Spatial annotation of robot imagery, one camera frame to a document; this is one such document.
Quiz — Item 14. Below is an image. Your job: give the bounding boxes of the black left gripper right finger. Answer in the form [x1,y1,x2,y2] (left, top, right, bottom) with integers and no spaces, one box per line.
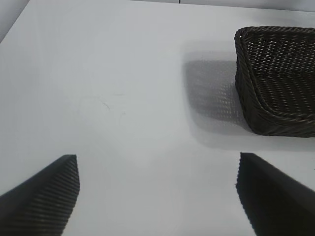
[235,152,315,236]

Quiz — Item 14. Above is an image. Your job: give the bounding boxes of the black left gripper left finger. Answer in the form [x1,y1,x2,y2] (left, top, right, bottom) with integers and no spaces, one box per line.
[0,154,81,236]

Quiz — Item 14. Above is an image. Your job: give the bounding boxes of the dark brown wicker basket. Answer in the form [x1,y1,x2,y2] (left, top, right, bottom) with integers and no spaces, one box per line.
[233,26,315,137]

